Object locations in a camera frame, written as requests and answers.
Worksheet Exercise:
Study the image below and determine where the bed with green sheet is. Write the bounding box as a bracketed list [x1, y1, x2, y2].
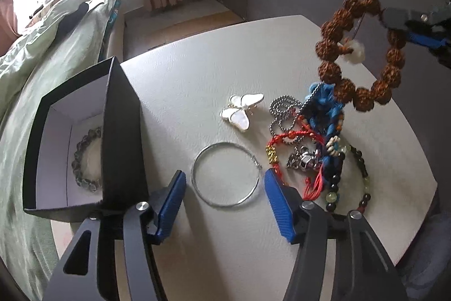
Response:
[0, 0, 127, 287]

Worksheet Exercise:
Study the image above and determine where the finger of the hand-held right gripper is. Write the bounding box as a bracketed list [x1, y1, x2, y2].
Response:
[405, 24, 451, 68]
[381, 3, 451, 32]

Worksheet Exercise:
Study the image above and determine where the white butterfly brooch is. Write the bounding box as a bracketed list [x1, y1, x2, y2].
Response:
[219, 93, 265, 134]

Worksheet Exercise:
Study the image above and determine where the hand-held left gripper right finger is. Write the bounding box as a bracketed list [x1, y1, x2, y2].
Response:
[264, 169, 409, 301]

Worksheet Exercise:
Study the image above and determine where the black garment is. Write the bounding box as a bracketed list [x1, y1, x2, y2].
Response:
[58, 1, 90, 35]

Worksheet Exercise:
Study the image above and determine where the grey bead bracelet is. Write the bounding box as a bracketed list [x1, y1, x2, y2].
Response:
[72, 126, 104, 194]

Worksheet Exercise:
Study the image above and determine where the brown seed bead bracelet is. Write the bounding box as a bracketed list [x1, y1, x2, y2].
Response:
[315, 0, 407, 113]

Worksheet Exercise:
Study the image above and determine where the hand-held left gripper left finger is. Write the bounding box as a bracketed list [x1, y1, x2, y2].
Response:
[42, 170, 187, 301]

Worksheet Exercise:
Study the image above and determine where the silver ball chain necklace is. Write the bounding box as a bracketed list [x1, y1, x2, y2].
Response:
[269, 82, 325, 146]

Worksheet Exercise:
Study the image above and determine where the blue grey cloth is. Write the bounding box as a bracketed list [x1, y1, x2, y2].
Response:
[396, 209, 448, 301]

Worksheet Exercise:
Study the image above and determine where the red string bracelet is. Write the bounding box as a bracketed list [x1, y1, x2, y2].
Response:
[265, 130, 328, 201]

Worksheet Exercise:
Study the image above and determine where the dark and green bead bracelet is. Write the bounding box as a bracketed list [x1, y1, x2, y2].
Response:
[324, 144, 372, 213]

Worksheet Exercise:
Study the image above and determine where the green duvet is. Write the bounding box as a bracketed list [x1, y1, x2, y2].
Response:
[0, 0, 117, 118]

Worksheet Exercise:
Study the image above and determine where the blue braided cord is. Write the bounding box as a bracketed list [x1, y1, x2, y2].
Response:
[299, 82, 346, 182]

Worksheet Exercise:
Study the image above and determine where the black cardboard box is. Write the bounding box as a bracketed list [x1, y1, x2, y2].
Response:
[23, 56, 150, 224]

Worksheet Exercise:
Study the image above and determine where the silver elephant pendant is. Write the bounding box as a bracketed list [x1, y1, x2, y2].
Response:
[287, 146, 323, 171]

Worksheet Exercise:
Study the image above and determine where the silver bangle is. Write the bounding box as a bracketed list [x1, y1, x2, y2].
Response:
[191, 142, 263, 207]

